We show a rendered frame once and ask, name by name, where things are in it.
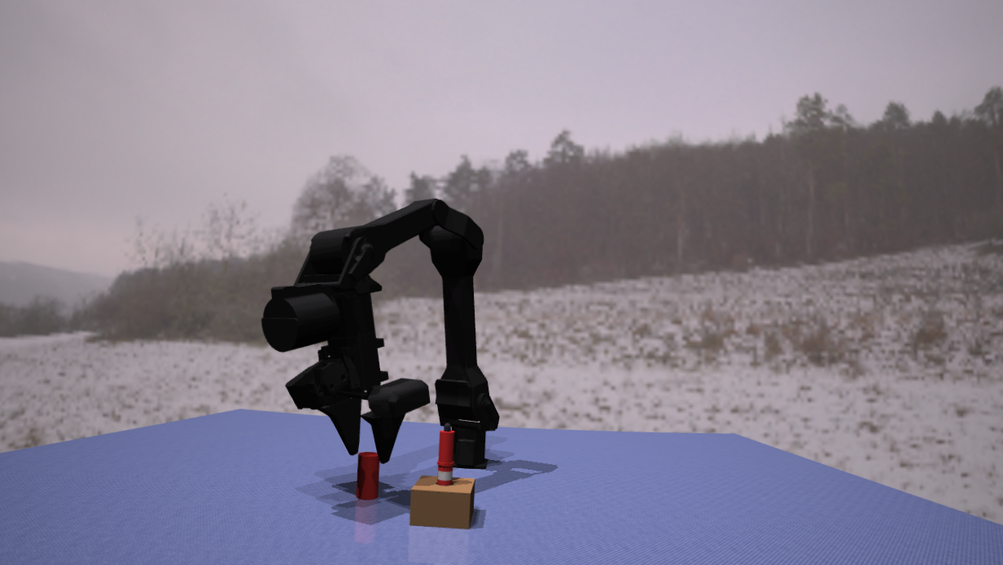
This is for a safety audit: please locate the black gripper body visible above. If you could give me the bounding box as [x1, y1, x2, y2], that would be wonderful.
[321, 331, 431, 418]

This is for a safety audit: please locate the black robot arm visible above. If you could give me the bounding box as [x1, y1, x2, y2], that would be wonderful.
[261, 199, 500, 469]

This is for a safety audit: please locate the tan wooden block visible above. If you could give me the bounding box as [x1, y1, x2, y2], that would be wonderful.
[410, 475, 475, 530]

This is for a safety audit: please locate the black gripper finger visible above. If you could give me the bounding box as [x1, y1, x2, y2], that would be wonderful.
[360, 411, 405, 464]
[318, 397, 362, 455]

